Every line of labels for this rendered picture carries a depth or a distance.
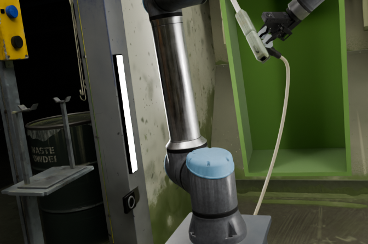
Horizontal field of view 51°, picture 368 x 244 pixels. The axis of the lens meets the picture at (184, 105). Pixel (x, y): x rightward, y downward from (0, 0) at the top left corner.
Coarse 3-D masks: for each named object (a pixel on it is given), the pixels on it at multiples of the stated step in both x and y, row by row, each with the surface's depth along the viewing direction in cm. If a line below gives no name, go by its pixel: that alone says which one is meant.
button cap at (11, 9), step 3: (9, 6) 151; (12, 6) 152; (6, 9) 151; (9, 9) 150; (12, 9) 152; (15, 9) 153; (6, 12) 151; (9, 12) 151; (12, 12) 152; (15, 12) 153; (9, 15) 151; (12, 15) 152; (15, 15) 153
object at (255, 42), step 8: (232, 0) 183; (240, 16) 174; (248, 16) 175; (240, 24) 173; (248, 24) 169; (248, 32) 168; (256, 32) 170; (248, 40) 166; (256, 40) 163; (256, 48) 160; (264, 48) 161; (272, 48) 173; (256, 56) 160; (264, 56) 159; (280, 56) 178
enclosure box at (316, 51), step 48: (240, 0) 231; (288, 0) 224; (336, 0) 216; (240, 48) 242; (288, 48) 233; (336, 48) 225; (240, 96) 236; (288, 96) 244; (336, 96) 235; (240, 144) 227; (288, 144) 256; (336, 144) 246
